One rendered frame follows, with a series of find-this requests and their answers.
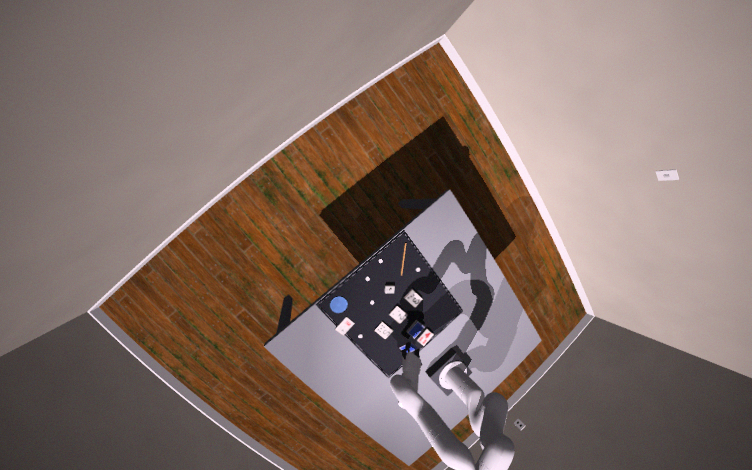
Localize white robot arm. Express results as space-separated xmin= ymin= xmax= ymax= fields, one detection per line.
xmin=390 ymin=361 xmax=515 ymax=470

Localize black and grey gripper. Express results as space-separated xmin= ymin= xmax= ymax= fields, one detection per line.
xmin=401 ymin=342 xmax=422 ymax=374

